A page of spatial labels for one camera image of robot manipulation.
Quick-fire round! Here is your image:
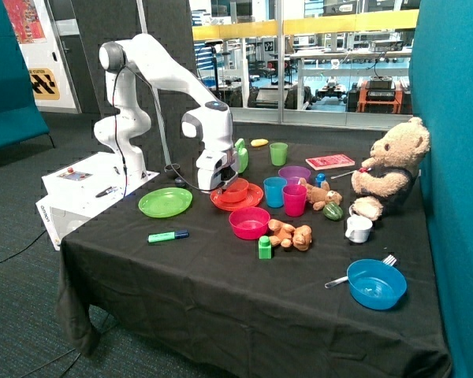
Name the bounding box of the green plastic cup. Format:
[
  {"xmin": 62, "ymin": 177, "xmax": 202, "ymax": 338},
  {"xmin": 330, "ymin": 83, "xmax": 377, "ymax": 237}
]
[{"xmin": 270, "ymin": 143, "xmax": 289, "ymax": 166}]

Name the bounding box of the red handled screwdriver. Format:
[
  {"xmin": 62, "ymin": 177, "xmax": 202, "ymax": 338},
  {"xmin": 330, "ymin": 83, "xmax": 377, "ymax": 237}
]
[{"xmin": 330, "ymin": 167, "xmax": 372, "ymax": 180}]

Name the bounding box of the metal fork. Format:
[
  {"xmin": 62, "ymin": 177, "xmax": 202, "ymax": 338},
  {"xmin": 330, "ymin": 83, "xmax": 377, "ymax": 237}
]
[{"xmin": 324, "ymin": 254, "xmax": 397, "ymax": 289}]

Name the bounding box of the teal partition panel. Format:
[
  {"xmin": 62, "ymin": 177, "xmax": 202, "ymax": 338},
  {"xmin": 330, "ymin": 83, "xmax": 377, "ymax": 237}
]
[{"xmin": 410, "ymin": 1, "xmax": 473, "ymax": 377}]

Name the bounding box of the blue toy bottle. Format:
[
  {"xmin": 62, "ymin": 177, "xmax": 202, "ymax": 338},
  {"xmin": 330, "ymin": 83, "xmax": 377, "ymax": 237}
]
[{"xmin": 315, "ymin": 173, "xmax": 326, "ymax": 187}]

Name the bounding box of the teal sofa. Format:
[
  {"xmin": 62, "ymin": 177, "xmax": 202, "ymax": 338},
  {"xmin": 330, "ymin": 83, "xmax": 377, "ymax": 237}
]
[{"xmin": 0, "ymin": 1, "xmax": 50, "ymax": 148}]

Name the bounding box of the black tablecloth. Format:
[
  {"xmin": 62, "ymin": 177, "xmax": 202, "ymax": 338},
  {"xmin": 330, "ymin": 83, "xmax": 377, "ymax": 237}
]
[{"xmin": 54, "ymin": 124, "xmax": 454, "ymax": 378}]

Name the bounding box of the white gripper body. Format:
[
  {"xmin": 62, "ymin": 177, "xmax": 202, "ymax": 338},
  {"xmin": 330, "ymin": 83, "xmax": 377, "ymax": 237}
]
[{"xmin": 196, "ymin": 149, "xmax": 240, "ymax": 191}]

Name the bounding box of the large beige teddy bear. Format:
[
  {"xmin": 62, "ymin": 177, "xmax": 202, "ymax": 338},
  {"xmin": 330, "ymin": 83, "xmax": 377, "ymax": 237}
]
[{"xmin": 351, "ymin": 117, "xmax": 430, "ymax": 221}]

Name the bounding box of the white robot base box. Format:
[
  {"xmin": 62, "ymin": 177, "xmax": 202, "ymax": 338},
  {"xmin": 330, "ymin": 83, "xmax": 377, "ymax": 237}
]
[{"xmin": 36, "ymin": 152, "xmax": 158, "ymax": 250}]

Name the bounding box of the green plastic plate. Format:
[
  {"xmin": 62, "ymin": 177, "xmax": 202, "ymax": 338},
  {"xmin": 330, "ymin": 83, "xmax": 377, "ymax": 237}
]
[{"xmin": 138, "ymin": 187, "xmax": 192, "ymax": 218}]

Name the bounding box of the red book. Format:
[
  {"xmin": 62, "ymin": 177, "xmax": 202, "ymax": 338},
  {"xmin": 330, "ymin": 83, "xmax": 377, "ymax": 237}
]
[{"xmin": 305, "ymin": 154, "xmax": 355, "ymax": 171}]

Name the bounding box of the orange plastic plate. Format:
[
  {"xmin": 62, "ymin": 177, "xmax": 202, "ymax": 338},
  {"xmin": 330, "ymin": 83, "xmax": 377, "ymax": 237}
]
[{"xmin": 210, "ymin": 183, "xmax": 264, "ymax": 212}]

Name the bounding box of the small orange teddy bear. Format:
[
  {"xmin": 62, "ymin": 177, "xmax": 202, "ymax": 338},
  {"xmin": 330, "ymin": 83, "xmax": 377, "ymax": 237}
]
[{"xmin": 268, "ymin": 219, "xmax": 312, "ymax": 251}]

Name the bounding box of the purple plastic bowl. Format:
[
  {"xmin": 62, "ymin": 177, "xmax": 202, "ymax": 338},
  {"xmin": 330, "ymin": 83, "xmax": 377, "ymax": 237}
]
[{"xmin": 278, "ymin": 165, "xmax": 311, "ymax": 184}]

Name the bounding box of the white mug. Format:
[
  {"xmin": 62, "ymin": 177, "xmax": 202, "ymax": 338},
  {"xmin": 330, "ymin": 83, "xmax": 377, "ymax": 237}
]
[{"xmin": 345, "ymin": 215, "xmax": 373, "ymax": 243}]

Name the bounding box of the orange plastic bowl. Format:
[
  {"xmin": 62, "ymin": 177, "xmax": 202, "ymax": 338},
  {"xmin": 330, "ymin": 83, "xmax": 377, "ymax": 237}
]
[{"xmin": 220, "ymin": 178, "xmax": 249, "ymax": 203}]

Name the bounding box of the blue plastic cup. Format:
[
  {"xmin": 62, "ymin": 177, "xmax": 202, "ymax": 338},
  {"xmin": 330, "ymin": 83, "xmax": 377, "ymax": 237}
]
[{"xmin": 263, "ymin": 176, "xmax": 287, "ymax": 208}]

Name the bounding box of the green toy block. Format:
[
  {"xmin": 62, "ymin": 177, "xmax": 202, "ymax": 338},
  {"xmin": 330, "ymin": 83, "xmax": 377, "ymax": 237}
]
[{"xmin": 258, "ymin": 235, "xmax": 272, "ymax": 260}]

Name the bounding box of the green toy pepper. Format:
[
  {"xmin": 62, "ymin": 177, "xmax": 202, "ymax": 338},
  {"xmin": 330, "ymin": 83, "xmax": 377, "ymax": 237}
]
[{"xmin": 322, "ymin": 202, "xmax": 344, "ymax": 221}]

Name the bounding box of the dark blue ball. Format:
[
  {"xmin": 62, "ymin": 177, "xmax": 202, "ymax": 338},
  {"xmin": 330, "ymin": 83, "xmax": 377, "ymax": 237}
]
[{"xmin": 174, "ymin": 177, "xmax": 186, "ymax": 188}]

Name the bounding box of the pink plastic bowl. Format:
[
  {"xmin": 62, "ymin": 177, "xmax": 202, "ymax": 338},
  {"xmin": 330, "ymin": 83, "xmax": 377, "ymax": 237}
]
[{"xmin": 229, "ymin": 207, "xmax": 271, "ymax": 240}]

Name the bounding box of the green toy watering can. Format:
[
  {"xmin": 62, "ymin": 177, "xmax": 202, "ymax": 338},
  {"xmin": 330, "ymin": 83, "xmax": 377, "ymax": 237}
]
[{"xmin": 235, "ymin": 138, "xmax": 249, "ymax": 174}]

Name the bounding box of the small brown teddy bear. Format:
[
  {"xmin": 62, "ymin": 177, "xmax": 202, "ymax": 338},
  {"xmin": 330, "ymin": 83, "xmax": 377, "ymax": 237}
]
[{"xmin": 298, "ymin": 178, "xmax": 343, "ymax": 211}]

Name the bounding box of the pink plastic cup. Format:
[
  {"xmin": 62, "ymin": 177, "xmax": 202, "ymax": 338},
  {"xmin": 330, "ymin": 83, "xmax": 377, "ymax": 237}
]
[{"xmin": 282, "ymin": 184, "xmax": 307, "ymax": 217}]

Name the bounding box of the small dark bowl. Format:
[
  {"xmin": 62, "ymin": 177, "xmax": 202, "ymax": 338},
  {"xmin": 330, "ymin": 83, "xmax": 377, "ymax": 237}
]
[{"xmin": 164, "ymin": 163, "xmax": 181, "ymax": 179}]

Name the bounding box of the black pen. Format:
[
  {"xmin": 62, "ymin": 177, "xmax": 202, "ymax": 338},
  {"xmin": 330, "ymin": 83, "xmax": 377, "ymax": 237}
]
[{"xmin": 95, "ymin": 187, "xmax": 118, "ymax": 198}]

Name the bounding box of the blue plastic bowl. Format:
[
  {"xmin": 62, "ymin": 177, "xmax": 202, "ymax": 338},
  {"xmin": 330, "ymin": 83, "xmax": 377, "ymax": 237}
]
[{"xmin": 347, "ymin": 259, "xmax": 408, "ymax": 310}]

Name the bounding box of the green highlighter marker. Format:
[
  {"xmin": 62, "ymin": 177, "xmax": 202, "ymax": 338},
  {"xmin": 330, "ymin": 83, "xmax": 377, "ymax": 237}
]
[{"xmin": 147, "ymin": 230, "xmax": 190, "ymax": 244}]

